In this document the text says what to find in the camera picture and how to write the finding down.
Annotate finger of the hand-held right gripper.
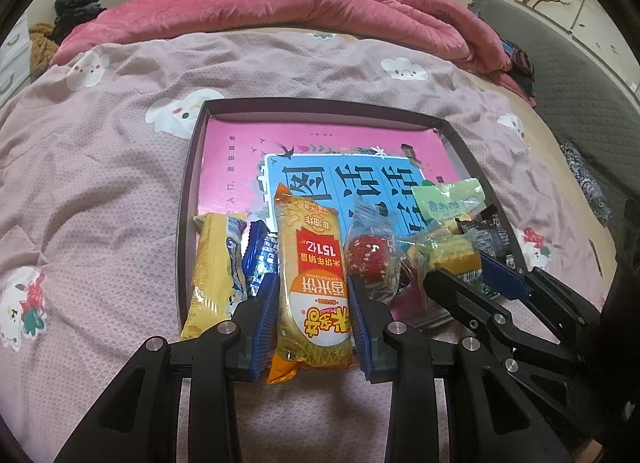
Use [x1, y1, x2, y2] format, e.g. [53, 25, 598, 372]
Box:
[424, 269, 581, 375]
[480, 254, 601, 354]

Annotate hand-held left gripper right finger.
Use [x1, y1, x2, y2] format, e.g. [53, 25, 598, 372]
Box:
[348, 275, 573, 463]

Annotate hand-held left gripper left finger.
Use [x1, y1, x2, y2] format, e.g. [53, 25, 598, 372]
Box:
[52, 273, 281, 463]

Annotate black snack packet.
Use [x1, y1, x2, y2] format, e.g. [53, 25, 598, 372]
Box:
[457, 210, 526, 271]

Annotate small golden pastry packet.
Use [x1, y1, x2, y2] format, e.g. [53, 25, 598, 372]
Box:
[405, 228, 483, 284]

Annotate orange rice cracker packet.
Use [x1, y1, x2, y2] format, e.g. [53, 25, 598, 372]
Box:
[266, 183, 358, 385]

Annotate blue snack packet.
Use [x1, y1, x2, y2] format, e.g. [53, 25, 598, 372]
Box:
[241, 220, 281, 300]

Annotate clear packet with red snack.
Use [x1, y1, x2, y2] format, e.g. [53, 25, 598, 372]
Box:
[345, 193, 406, 304]

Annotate yellow snack packet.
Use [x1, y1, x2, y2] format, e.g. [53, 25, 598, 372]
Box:
[180, 212, 248, 341]

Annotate green packet with yellow chips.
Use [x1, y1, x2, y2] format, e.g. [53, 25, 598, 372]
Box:
[410, 178, 488, 236]

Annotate dark shallow cardboard box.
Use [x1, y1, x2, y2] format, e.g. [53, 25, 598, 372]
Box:
[176, 98, 533, 339]

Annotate dark floral cloth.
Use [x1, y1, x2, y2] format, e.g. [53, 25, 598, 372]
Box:
[560, 140, 613, 224]

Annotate beige bed sheet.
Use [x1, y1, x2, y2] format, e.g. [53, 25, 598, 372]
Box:
[480, 73, 626, 294]

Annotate pink book with blue label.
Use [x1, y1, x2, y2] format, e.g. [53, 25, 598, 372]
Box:
[197, 116, 501, 329]

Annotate grey padded headboard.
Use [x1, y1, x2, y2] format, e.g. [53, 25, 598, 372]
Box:
[467, 0, 640, 204]

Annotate striped clothes pile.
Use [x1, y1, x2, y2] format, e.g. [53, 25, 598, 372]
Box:
[500, 36, 538, 106]

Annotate pink quilt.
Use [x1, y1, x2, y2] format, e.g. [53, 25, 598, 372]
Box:
[50, 0, 536, 104]

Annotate brown knit blanket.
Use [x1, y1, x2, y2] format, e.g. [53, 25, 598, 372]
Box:
[27, 20, 61, 81]

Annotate white drawer chest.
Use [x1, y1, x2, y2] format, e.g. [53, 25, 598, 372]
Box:
[0, 13, 31, 109]

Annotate dark clothes pile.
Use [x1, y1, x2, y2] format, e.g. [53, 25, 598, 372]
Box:
[52, 0, 108, 36]

